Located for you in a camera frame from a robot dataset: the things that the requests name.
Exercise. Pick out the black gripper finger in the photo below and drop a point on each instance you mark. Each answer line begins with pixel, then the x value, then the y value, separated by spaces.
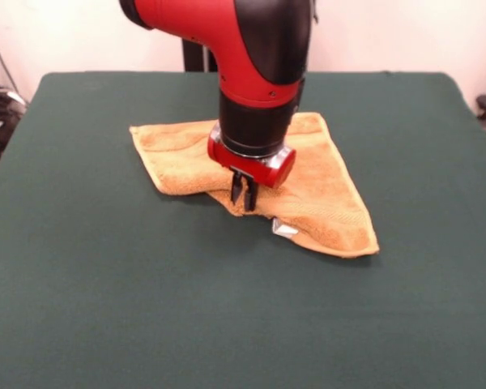
pixel 236 190
pixel 250 198

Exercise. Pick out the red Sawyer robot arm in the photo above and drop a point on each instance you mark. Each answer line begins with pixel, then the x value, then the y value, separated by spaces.
pixel 251 61

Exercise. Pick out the dark green table cloth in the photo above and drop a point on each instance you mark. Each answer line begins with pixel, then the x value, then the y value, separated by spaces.
pixel 105 283

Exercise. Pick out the tan terry towel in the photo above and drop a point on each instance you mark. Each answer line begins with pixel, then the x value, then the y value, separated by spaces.
pixel 328 194

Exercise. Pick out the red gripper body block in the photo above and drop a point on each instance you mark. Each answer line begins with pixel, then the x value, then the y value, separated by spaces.
pixel 263 170

